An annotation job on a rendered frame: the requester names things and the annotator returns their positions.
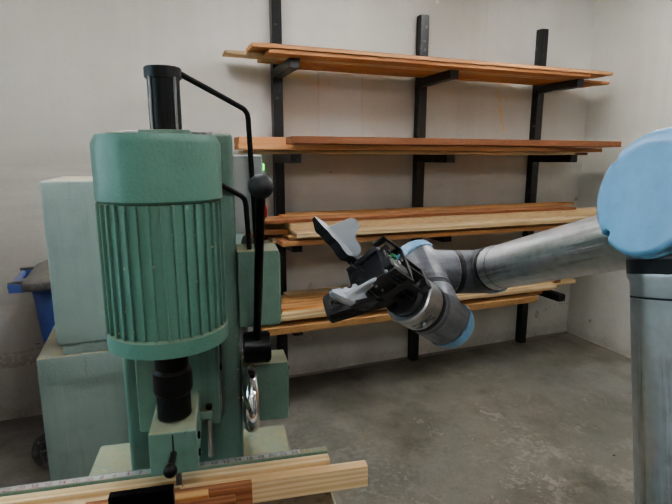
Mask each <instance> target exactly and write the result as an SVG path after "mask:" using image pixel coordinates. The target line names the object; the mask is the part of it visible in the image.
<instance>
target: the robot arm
mask: <svg viewBox="0 0 672 504"><path fill-rule="evenodd" d="M312 221H313V224H314V228H315V232H316V233H317V234H319V235H320V236H321V237H322V239H323V240H324V241H325V243H327V244H328V245H329V246H330V247H331V248H332V249H333V251H334V253H335V254H336V256H337V257H338V258H339V259H340V260H341V261H346V262H347V263H348V264H349V265H351V266H350V267H348V268H347V269H346V270H347V272H348V276H349V280H350V285H351V286H349V287H344V288H338V287H337V288H332V289H330V290H329V294H327V295H324V296H323V305H324V308H325V312H326V315H327V318H328V320H329V321H330V322H331V323H335V322H338V321H342V320H345V319H348V318H352V317H355V316H358V315H361V314H365V313H368V312H371V311H375V310H378V309H381V308H384V307H386V308H387V311H388V314H389V315H390V317H391V318H392V319H393V320H395V321H396V322H398V323H400V324H402V325H403V326H405V327H407V328H409V329H410V330H412V331H414V332H416V333H417V334H419V335H421V336H423V337H424V338H426V339H428V340H429V341H431V342H432V343H433V344H434V345H436V346H441V347H443V348H448V349H451V348H456V347H458V346H460V345H462V344H463V343H465V342H466V341H467V340H468V338H469V337H470V336H471V334H472V332H473V329H474V316H473V314H472V312H471V311H470V309H469V308H468V307H467V306H466V305H464V304H462V303H461V302H460V300H459V299H458V297H457V295H456V294H464V293H487V294H496V293H499V292H503V291H505V290H506V289H508V288H511V287H517V286H524V285H530V284H536V283H543V282H549V281H555V280H562V279H568V278H574V277H581V276H587V275H594V274H600V273H606V272H613V271H619V270H625V269H626V277H627V278H628V280H629V284H630V334H631V384H632V435H633V485H634V504H672V127H668V128H662V129H658V130H655V131H652V132H650V133H647V134H645V135H643V136H641V137H640V138H638V139H636V140H635V141H633V142H632V143H631V144H629V145H628V146H627V147H626V148H625V149H624V150H623V151H622V152H621V153H620V154H619V157H618V159H617V161H615V162H613V163H612V164H611V165H610V167H609V168H608V170H607V172H606V174H605V176H604V178H603V181H602V183H601V186H600V189H599V193H598V198H597V215H595V216H591V217H588V218H585V219H581V220H578V221H575V222H571V223H568V224H565V225H561V226H558V227H555V228H551V229H548V230H545V231H541V232H538V233H535V234H531V235H528V236H525V237H521V238H518V239H514V240H511V241H508V242H504V243H501V244H498V245H491V246H487V247H483V248H480V249H476V250H435V249H434V247H433V245H432V244H431V243H430V242H428V241H426V240H414V241H411V242H408V243H407V244H405V245H403V246H402V247H401V248H400V247H398V246H397V245H395V244H394V243H393V242H391V241H390V240H389V239H387V238H386V237H385V236H382V237H380V238H379V239H378V240H376V241H375V242H374V243H372V244H373V246H374V247H372V248H371V249H369V250H368V251H367V252H365V255H363V256H362V257H361V256H360V255H359V254H360V253H361V245H360V244H359V243H358V241H357V240H356V238H355V236H356V234H357V231H358V229H359V227H360V225H359V223H358V221H357V220H356V219H354V218H348V219H346V220H344V221H341V222H339V223H336V224H334V225H332V226H328V225H327V224H326V223H325V222H323V221H322V220H320V219H319V218H317V217H316V216H314V217H313V218H312ZM386 241H387V242H388V243H389V244H391V245H392V246H394V247H395V248H393V249H392V250H391V251H390V249H389V247H388V246H387V245H386V244H385V245H384V246H383V247H379V246H380V245H382V244H383V243H384V242H386Z"/></svg>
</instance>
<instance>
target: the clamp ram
mask: <svg viewBox="0 0 672 504"><path fill-rule="evenodd" d="M108 504H175V490H174V484H167V485H159V486H152V487H145V488H137V489H130V490H123V491H115V492H110V494H109V497H108Z"/></svg>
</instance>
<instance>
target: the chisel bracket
mask: <svg viewBox="0 0 672 504"><path fill-rule="evenodd" d="M190 392H191V409H192V412H191V414H190V415H189V416H187V417H186V418H184V419H181V420H177V421H163V420H161V419H159V418H158V409H157V404H156V408H155V412H154V416H153V419H152V423H151V427H150V431H149V435H148V443H149V456H150V469H151V475H152V476H160V475H163V468H164V467H165V465H167V464H168V461H169V457H170V453H171V452H172V451H176V452H177V457H176V462H175V465H176V466H177V469H178V471H177V473H183V472H190V471H197V470H198V468H199V458H200V456H201V455H202V451H201V448H200V443H201V429H202V420H201V419H200V408H201V399H200V391H199V390H194V391H190Z"/></svg>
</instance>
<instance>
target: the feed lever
mask: <svg viewBox="0 0 672 504"><path fill-rule="evenodd" d="M273 188H274V185H273V182H272V180H271V178H270V177H269V176H267V175H265V174H257V175H254V176H253V177H252V178H251V179H250V181H249V183H248V190H249V192H250V194H251V195H252V196H253V197H255V198H256V204H255V264H254V324H253V331H250V332H244V334H243V355H244V362H246V364H251V363H263V362H270V360H271V338H270V332H268V330H263V331H261V318H262V289H263V260H264V231H265V202H266V198H268V197H269V196H270V195H271V194H272V192H273Z"/></svg>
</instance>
